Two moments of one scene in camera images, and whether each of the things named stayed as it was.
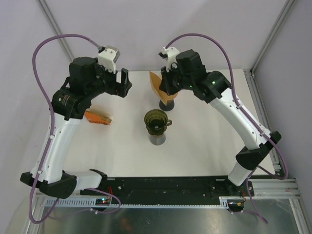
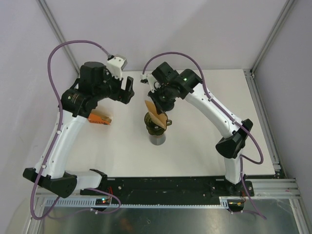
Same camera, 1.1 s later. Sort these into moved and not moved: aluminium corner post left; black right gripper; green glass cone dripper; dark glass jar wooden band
Moved: black right gripper
Not moved: green glass cone dripper; aluminium corner post left; dark glass jar wooden band
